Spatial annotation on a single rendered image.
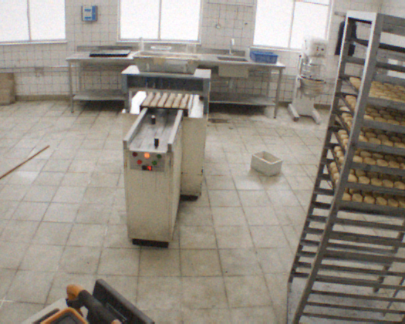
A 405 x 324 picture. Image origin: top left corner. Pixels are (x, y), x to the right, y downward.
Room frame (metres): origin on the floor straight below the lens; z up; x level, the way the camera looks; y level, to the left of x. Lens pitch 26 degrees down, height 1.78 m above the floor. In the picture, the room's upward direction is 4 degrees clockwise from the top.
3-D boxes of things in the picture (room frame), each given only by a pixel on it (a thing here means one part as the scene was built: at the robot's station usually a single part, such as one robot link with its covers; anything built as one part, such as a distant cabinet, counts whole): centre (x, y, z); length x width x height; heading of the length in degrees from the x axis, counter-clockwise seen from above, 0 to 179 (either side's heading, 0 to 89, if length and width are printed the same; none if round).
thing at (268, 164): (3.52, -0.73, 0.08); 0.30 x 0.22 x 0.16; 41
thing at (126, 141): (2.99, 0.49, 0.87); 2.01 x 0.03 x 0.07; 179
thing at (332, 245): (1.54, -0.94, 0.51); 0.64 x 0.03 x 0.03; 81
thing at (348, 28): (1.62, -0.64, 0.97); 0.03 x 0.03 x 1.70; 81
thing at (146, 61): (2.88, 0.34, 1.25); 0.56 x 0.29 x 0.14; 89
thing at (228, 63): (5.53, 0.53, 0.61); 3.40 x 0.70 x 1.22; 97
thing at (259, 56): (5.69, -0.88, 0.95); 0.40 x 0.30 x 0.14; 99
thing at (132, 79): (2.88, 0.34, 1.01); 0.72 x 0.33 x 0.34; 89
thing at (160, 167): (2.01, 0.36, 0.77); 0.24 x 0.04 x 0.14; 89
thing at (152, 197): (2.37, 0.35, 0.45); 0.70 x 0.34 x 0.90; 179
